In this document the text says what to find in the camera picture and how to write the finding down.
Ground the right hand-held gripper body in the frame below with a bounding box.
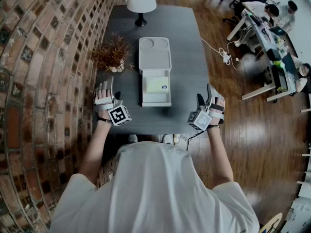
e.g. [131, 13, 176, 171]
[186, 84, 226, 131]

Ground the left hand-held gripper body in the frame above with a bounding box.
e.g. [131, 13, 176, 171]
[93, 95, 133, 127]

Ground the pale green tissues pack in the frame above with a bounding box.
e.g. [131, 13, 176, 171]
[145, 76, 170, 94]

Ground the white tissue box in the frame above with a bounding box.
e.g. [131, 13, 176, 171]
[138, 36, 173, 108]

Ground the person's right forearm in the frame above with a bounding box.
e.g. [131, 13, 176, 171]
[206, 125, 234, 187]

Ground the person's left forearm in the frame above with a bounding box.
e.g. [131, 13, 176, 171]
[78, 116, 113, 185]

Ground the person's left hand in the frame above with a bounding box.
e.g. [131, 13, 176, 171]
[94, 81, 110, 100]

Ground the person's right hand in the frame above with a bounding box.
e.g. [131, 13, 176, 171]
[212, 98, 225, 112]

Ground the dried brown plant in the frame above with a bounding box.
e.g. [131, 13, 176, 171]
[90, 31, 135, 73]

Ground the grey desk with wooden legs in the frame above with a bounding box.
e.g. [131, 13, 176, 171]
[226, 7, 301, 103]

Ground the person's white t-shirt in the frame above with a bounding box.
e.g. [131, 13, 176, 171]
[49, 141, 261, 233]

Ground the black monitor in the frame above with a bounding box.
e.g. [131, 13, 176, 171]
[281, 52, 301, 83]

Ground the black office chair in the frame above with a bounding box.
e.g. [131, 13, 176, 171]
[222, 0, 246, 24]

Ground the open laptop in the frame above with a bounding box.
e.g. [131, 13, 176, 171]
[268, 25, 289, 36]

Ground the round wooden stool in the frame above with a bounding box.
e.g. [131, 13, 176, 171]
[258, 212, 284, 233]

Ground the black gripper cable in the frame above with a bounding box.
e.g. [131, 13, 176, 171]
[185, 129, 208, 151]

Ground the white power cable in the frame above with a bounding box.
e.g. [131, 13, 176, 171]
[200, 37, 241, 70]

